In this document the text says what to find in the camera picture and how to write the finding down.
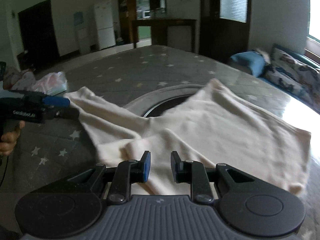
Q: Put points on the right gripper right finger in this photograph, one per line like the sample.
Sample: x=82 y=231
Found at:
x=176 y=167

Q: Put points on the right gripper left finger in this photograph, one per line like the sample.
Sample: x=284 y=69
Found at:
x=145 y=165

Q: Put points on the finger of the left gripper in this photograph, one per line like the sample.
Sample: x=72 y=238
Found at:
x=56 y=101
x=68 y=113

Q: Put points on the cream sweatshirt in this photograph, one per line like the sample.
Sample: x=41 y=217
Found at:
x=213 y=126

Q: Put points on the person left hand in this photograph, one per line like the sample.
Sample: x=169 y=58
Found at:
x=9 y=140

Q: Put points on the pink plastic bag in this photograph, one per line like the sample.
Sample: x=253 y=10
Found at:
x=51 y=84

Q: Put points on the dark interior door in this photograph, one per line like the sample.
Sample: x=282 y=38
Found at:
x=38 y=33

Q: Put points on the black round cooktop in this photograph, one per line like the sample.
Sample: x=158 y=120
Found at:
x=159 y=108

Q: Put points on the grey quilted table cover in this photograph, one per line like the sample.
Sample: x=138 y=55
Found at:
x=137 y=79

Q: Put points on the water dispenser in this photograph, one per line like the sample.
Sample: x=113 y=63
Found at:
x=81 y=33

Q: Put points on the white refrigerator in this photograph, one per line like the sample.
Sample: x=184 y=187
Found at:
x=104 y=24

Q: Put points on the dark wooden desk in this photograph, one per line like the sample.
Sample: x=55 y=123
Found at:
x=159 y=29

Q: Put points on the blue towel on armrest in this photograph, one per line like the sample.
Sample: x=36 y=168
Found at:
x=249 y=62

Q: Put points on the dark wooden cabinet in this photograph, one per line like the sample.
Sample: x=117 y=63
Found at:
x=130 y=10

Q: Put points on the blue sofa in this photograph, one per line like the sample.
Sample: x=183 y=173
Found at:
x=267 y=58

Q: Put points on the butterfly pillow long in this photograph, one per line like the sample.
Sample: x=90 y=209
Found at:
x=294 y=76

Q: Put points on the dark wooden door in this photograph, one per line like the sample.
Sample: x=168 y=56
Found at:
x=224 y=28

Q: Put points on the window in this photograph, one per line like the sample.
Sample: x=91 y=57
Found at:
x=314 y=20

